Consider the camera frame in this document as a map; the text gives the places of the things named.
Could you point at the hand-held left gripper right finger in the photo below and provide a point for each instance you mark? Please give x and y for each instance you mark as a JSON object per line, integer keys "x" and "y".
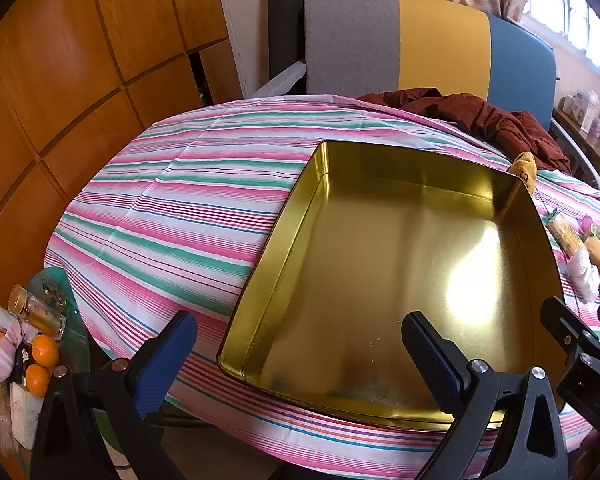
{"x": 427, "y": 355}

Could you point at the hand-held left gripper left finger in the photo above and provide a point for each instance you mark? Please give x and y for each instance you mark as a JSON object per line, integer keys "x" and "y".
{"x": 165, "y": 360}

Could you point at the white plastic wrap ball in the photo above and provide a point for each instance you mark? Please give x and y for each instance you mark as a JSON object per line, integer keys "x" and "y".
{"x": 582, "y": 272}

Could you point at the gold metal tin box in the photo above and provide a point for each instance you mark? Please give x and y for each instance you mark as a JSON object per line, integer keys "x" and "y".
{"x": 380, "y": 270}

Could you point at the puffed snack packet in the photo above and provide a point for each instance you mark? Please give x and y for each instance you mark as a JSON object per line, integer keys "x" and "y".
{"x": 562, "y": 232}

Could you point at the yellow plush toy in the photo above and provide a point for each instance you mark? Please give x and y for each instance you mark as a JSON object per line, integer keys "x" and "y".
{"x": 524, "y": 170}

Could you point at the glass side table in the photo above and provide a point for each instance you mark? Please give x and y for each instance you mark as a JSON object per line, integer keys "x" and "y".
{"x": 80, "y": 310}

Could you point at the glass jar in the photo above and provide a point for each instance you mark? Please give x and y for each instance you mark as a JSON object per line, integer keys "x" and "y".
{"x": 37, "y": 314}

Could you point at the striped tablecloth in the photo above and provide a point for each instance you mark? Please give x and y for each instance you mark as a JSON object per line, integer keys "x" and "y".
{"x": 190, "y": 200}

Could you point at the wooden desk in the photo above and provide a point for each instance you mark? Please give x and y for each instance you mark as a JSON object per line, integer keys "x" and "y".
{"x": 595, "y": 152}

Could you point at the clear plastic bag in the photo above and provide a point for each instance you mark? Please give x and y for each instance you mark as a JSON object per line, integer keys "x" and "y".
{"x": 2, "y": 410}

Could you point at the pink box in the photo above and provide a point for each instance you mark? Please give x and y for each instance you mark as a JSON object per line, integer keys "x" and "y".
{"x": 598, "y": 127}

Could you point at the white carton box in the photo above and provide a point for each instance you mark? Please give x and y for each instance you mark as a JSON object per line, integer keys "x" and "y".
{"x": 580, "y": 107}

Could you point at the dark red cloth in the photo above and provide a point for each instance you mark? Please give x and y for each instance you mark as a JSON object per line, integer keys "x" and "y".
{"x": 480, "y": 115}

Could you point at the wooden cabinet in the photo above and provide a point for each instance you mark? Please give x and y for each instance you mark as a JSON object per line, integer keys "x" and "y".
{"x": 55, "y": 85}

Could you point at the grey yellow blue chair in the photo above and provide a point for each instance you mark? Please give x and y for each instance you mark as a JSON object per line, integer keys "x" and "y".
{"x": 440, "y": 45}

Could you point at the window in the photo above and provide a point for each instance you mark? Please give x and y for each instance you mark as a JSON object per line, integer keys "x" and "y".
{"x": 580, "y": 10}

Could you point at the black rolled mat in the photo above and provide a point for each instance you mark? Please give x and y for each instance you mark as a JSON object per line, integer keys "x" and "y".
{"x": 285, "y": 35}

